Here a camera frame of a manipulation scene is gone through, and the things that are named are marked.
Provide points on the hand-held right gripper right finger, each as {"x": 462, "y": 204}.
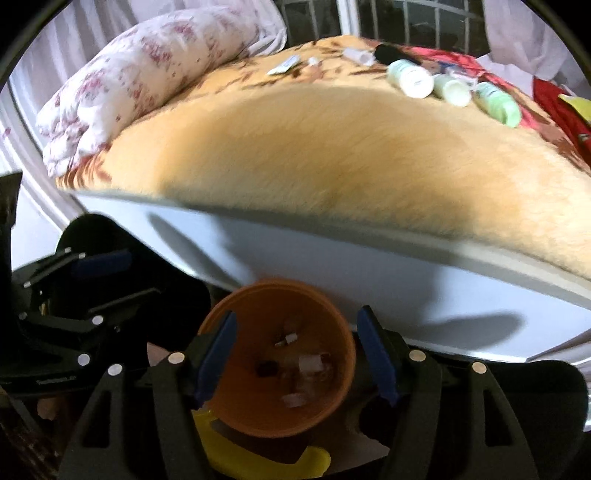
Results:
{"x": 376, "y": 355}

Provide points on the yellow floral blanket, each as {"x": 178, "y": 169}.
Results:
{"x": 323, "y": 152}

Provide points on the yellow plastic object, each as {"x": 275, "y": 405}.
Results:
{"x": 277, "y": 459}

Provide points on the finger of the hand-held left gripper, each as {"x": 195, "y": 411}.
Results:
{"x": 124, "y": 304}
{"x": 104, "y": 263}

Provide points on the red cloth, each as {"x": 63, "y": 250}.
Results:
{"x": 558, "y": 115}

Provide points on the small clear vial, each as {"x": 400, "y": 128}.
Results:
{"x": 294, "y": 399}
{"x": 310, "y": 362}
{"x": 288, "y": 340}

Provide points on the light green bottle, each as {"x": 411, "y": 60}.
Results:
{"x": 498, "y": 107}

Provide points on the orange plastic bucket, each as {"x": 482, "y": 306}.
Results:
{"x": 268, "y": 415}

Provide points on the dark cloth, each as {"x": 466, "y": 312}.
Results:
{"x": 175, "y": 300}

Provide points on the white framed window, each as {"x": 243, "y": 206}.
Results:
{"x": 415, "y": 18}

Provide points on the small white bottle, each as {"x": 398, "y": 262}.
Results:
{"x": 451, "y": 90}

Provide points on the large white bottle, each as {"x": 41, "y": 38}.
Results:
{"x": 408, "y": 77}

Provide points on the clear plastic wrapper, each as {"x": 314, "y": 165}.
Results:
{"x": 457, "y": 71}

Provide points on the small white tube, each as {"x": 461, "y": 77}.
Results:
{"x": 358, "y": 55}

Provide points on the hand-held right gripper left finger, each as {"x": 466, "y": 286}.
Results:
{"x": 217, "y": 360}

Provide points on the floral white quilt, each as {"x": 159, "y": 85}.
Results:
{"x": 138, "y": 74}

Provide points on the yellow packet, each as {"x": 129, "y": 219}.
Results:
{"x": 577, "y": 110}

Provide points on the white sachet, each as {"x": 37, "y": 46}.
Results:
{"x": 284, "y": 65}

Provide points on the white bed frame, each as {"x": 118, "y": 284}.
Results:
{"x": 346, "y": 277}

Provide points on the black tube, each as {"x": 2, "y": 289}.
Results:
{"x": 392, "y": 54}

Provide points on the small dark green object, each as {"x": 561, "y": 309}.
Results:
{"x": 584, "y": 137}

